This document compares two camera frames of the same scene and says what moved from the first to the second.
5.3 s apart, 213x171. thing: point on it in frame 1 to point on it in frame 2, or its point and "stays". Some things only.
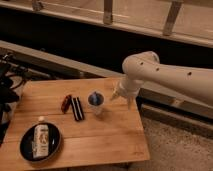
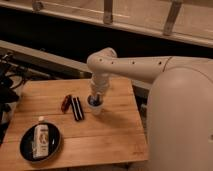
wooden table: (95, 128) stays
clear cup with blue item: (95, 100) stays
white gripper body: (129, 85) to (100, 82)
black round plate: (26, 142) stays
